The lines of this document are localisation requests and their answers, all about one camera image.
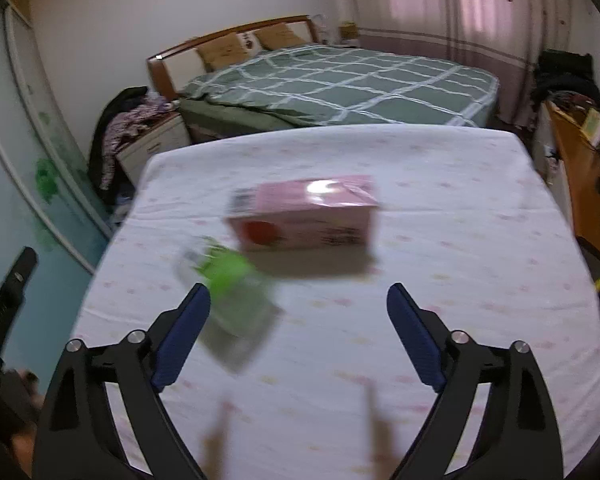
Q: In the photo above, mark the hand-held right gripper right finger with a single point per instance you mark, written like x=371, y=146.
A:
x=415, y=340

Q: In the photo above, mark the green label plastic bottle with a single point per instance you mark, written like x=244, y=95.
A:
x=230, y=300

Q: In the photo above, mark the pink curtain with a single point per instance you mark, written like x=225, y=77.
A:
x=455, y=5

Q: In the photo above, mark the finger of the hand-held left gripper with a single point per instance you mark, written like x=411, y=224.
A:
x=10, y=300

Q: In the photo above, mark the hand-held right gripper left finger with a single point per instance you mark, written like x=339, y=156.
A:
x=180, y=340

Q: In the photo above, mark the pink carton box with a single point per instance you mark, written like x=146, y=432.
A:
x=305, y=215

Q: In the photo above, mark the teal wardrobe door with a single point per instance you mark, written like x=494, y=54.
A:
x=20, y=160

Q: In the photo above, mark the green book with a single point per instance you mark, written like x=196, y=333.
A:
x=594, y=125

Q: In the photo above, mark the pile of dark clothes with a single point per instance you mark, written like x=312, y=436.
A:
x=565, y=75

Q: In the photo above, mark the wooden desk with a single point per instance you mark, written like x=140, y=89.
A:
x=580, y=165

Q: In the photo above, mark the white printed cushion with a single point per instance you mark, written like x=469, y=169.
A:
x=247, y=41

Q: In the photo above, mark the white nightstand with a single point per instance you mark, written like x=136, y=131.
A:
x=155, y=142

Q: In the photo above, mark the bed with green checked cover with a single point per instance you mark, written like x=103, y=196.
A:
x=340, y=80

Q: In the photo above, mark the heap of patterned clothes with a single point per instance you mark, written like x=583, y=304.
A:
x=122, y=120

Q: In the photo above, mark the brown pillow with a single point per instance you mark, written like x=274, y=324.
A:
x=222, y=53
x=280, y=37

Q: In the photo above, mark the yellow box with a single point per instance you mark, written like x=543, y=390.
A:
x=349, y=31

